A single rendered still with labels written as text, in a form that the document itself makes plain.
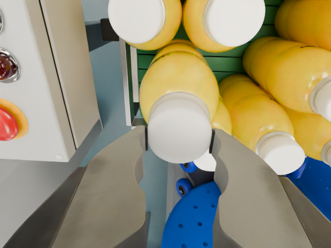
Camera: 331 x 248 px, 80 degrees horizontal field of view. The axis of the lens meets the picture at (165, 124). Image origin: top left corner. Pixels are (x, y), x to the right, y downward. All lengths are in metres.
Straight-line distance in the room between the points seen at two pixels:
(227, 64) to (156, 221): 1.99
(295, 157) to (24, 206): 0.87
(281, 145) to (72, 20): 0.24
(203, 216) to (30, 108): 0.29
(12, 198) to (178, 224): 0.66
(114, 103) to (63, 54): 1.22
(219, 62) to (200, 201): 0.24
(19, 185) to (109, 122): 0.79
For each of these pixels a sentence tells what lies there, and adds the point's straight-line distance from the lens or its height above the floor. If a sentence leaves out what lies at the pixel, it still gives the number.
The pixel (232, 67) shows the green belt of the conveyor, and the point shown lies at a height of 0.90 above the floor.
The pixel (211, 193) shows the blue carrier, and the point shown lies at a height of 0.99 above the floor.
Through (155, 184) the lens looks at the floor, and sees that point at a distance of 1.83.
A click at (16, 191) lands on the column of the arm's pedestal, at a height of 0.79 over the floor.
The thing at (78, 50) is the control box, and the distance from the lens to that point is 0.25.
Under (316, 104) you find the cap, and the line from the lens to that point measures 0.23.
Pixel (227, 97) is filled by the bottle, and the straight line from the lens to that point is 0.31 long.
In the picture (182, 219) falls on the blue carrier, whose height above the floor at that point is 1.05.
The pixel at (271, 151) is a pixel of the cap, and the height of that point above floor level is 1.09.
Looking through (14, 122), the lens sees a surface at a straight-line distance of 0.22.
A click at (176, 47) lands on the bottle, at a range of 0.21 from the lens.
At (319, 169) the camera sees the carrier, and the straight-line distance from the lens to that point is 1.05.
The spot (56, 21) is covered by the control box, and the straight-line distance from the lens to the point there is 0.22.
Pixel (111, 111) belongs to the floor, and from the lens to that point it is 1.47.
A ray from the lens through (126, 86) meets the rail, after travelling 0.30.
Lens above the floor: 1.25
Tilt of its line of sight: 60 degrees down
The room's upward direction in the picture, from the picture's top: 174 degrees counter-clockwise
